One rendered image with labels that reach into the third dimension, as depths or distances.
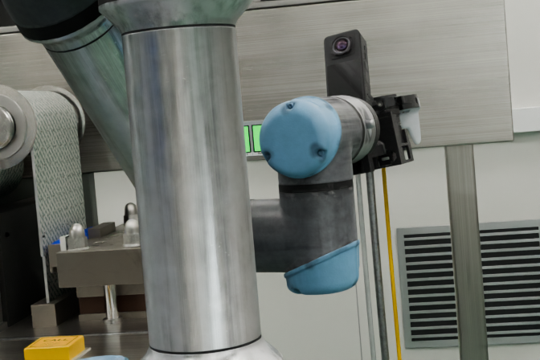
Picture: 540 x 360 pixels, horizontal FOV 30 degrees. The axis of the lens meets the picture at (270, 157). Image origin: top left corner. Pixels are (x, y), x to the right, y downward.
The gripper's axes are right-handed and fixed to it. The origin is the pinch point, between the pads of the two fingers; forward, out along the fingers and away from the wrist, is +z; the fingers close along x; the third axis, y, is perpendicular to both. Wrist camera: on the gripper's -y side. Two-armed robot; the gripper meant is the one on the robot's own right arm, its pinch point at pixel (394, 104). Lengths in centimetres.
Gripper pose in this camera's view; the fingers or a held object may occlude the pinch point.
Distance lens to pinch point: 128.7
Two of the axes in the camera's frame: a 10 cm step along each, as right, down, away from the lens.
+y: 2.0, 9.8, -0.1
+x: 8.9, -1.9, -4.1
